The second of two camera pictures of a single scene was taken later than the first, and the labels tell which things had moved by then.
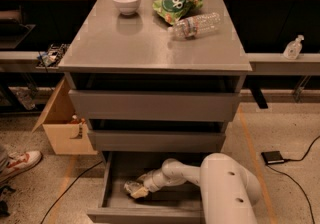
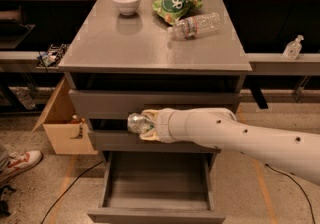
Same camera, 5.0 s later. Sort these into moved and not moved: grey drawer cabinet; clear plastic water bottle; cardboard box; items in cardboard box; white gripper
Moved: white gripper
Not moved: clear plastic water bottle; items in cardboard box; grey drawer cabinet; cardboard box
